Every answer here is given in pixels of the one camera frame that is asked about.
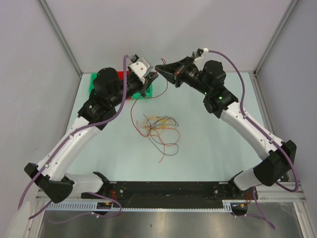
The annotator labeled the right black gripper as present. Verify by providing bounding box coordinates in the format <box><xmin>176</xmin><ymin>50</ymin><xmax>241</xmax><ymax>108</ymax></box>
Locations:
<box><xmin>154</xmin><ymin>57</ymin><xmax>211</xmax><ymax>96</ymax></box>

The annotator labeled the bright red wire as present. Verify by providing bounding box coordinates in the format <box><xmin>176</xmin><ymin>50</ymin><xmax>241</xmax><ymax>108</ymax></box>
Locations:
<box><xmin>130</xmin><ymin>58</ymin><xmax>169</xmax><ymax>137</ymax></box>

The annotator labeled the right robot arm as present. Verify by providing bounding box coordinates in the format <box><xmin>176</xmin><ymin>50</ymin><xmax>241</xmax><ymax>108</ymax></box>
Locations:
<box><xmin>155</xmin><ymin>57</ymin><xmax>297</xmax><ymax>199</ymax></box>

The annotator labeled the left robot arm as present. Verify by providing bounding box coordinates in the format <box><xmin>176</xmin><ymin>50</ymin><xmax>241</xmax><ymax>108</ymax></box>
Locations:
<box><xmin>24</xmin><ymin>67</ymin><xmax>158</xmax><ymax>203</ymax></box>

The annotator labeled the right green bin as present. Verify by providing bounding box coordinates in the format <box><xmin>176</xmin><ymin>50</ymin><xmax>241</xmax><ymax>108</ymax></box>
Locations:
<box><xmin>131</xmin><ymin>85</ymin><xmax>153</xmax><ymax>99</ymax></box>

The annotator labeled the green bin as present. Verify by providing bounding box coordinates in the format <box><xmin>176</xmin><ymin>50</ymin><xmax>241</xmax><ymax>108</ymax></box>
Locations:
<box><xmin>89</xmin><ymin>72</ymin><xmax>98</xmax><ymax>94</ymax></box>
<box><xmin>131</xmin><ymin>85</ymin><xmax>153</xmax><ymax>99</ymax></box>

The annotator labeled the red bin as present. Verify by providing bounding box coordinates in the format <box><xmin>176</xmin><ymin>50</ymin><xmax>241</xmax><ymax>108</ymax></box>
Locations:
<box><xmin>117</xmin><ymin>71</ymin><xmax>129</xmax><ymax>80</ymax></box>

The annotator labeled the left green bin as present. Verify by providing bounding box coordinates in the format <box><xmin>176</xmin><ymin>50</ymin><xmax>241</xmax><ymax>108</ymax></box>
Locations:
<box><xmin>89</xmin><ymin>72</ymin><xmax>98</xmax><ymax>94</ymax></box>

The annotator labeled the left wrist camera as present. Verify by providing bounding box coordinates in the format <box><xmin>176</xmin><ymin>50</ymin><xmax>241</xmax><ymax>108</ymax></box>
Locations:
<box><xmin>128</xmin><ymin>55</ymin><xmax>153</xmax><ymax>85</ymax></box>

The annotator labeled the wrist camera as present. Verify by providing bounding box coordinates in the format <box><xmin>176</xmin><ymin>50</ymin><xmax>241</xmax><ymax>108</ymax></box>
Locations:
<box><xmin>128</xmin><ymin>55</ymin><xmax>153</xmax><ymax>85</ymax></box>
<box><xmin>191</xmin><ymin>48</ymin><xmax>209</xmax><ymax>62</ymax></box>

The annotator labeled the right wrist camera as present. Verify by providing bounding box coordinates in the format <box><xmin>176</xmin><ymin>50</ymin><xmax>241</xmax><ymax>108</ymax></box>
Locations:
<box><xmin>191</xmin><ymin>48</ymin><xmax>209</xmax><ymax>62</ymax></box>

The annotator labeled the dark blue wire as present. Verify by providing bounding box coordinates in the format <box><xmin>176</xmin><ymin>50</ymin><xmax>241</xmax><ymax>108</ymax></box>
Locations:
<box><xmin>146</xmin><ymin>114</ymin><xmax>179</xmax><ymax>131</ymax></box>

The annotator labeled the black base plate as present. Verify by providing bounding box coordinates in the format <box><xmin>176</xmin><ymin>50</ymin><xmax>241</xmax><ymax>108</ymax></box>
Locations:
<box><xmin>96</xmin><ymin>181</ymin><xmax>253</xmax><ymax>200</ymax></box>

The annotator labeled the grey cable duct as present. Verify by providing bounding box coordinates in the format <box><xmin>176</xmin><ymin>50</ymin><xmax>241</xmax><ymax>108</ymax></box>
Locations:
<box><xmin>47</xmin><ymin>201</ymin><xmax>232</xmax><ymax>213</ymax></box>

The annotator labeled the aluminium frame rail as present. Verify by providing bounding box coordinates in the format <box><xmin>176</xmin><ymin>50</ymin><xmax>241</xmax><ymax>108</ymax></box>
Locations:
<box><xmin>36</xmin><ymin>180</ymin><xmax>307</xmax><ymax>201</ymax></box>

